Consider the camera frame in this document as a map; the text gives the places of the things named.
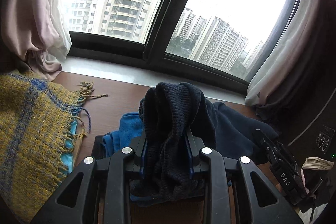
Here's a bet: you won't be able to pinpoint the person's right hand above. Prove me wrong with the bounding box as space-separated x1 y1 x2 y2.
275 183 285 195

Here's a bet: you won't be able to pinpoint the navy blue sweatpants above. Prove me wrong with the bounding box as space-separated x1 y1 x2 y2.
129 81 280 208

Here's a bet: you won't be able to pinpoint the black window frame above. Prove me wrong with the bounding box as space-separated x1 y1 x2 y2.
68 0 300 94

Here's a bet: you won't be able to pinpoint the folded blue garment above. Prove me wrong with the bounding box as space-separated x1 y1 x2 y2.
102 112 143 157

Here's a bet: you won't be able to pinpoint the right dark curtain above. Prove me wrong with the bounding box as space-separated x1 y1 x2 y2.
252 0 335 122

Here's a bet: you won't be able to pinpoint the yellow plaid fringed blanket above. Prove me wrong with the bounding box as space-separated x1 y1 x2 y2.
1 71 95 223

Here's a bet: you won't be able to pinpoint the white sheer curtain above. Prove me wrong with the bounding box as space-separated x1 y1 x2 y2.
245 0 320 106

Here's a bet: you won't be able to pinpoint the left pink curtain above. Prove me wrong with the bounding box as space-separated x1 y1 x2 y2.
1 0 72 81

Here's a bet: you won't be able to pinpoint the folded black garment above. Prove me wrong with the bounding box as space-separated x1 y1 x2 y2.
91 135 110 160

